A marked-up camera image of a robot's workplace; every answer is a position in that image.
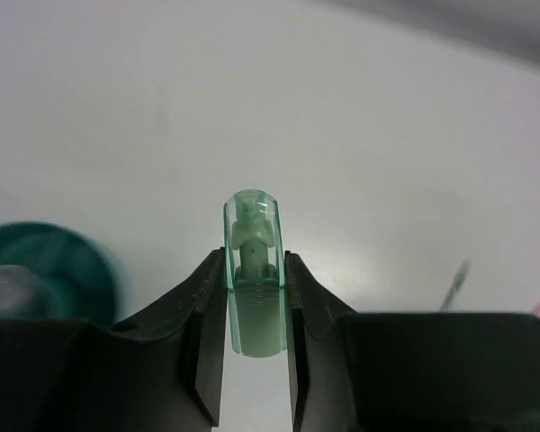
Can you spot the teal round divided container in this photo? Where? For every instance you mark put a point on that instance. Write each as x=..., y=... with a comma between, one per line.
x=75, y=278

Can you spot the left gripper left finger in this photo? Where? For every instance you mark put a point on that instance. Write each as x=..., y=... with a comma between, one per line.
x=158, y=370

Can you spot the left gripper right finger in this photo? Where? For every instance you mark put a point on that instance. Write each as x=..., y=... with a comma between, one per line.
x=407, y=371

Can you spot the green highlighter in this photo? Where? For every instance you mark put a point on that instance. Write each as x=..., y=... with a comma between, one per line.
x=255, y=276

